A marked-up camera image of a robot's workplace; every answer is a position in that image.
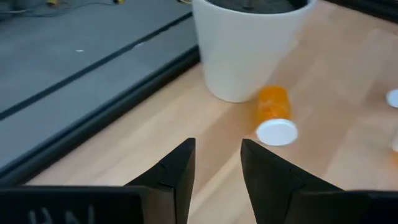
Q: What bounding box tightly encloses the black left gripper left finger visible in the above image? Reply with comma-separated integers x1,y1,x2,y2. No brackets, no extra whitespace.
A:
124,138,197,224

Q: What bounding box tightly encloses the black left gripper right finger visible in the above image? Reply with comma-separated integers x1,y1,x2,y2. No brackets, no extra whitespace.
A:
240,138,343,224

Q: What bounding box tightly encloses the orange pill bottle white cap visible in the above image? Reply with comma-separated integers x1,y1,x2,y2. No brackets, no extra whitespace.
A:
386,88,398,109
255,85,299,147

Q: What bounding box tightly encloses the dark potting soil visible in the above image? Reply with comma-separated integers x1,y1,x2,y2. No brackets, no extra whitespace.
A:
206,0,308,15

